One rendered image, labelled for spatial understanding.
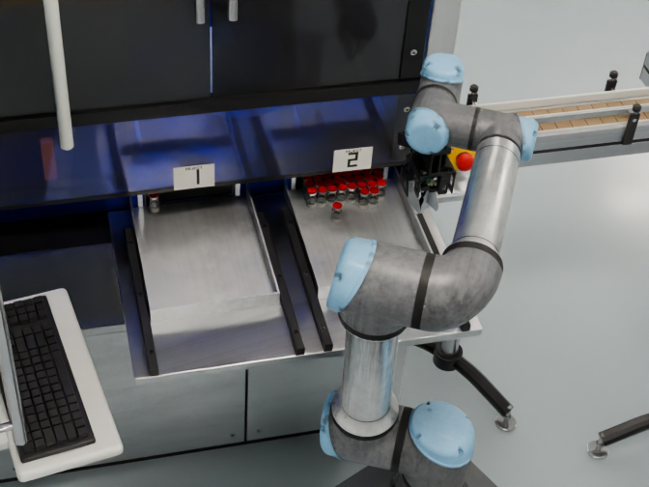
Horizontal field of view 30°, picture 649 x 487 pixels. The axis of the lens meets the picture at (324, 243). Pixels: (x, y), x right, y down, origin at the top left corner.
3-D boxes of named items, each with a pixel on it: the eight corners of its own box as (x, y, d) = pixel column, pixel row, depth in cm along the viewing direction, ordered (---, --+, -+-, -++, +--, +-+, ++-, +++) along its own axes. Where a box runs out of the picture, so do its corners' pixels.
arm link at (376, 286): (395, 486, 214) (424, 298, 173) (314, 466, 216) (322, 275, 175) (409, 429, 222) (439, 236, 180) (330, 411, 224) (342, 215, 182)
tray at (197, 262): (129, 209, 263) (128, 196, 261) (247, 195, 269) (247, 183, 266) (151, 322, 240) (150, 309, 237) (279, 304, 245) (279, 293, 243)
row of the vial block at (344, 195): (305, 203, 268) (306, 186, 265) (382, 193, 272) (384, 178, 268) (307, 209, 266) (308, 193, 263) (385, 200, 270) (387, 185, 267)
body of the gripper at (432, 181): (414, 200, 226) (422, 150, 218) (401, 171, 232) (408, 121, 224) (453, 195, 228) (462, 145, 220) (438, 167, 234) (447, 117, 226)
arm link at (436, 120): (469, 128, 201) (480, 92, 209) (404, 116, 202) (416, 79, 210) (464, 165, 206) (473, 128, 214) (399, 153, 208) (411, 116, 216)
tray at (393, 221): (282, 190, 271) (283, 179, 268) (394, 178, 276) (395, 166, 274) (318, 300, 247) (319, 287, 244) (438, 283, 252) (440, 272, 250)
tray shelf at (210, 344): (107, 217, 264) (106, 212, 262) (414, 182, 278) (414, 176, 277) (134, 386, 230) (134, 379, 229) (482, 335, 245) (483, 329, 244)
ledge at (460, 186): (415, 164, 283) (416, 158, 282) (467, 158, 286) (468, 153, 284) (433, 204, 273) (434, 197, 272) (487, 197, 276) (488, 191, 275)
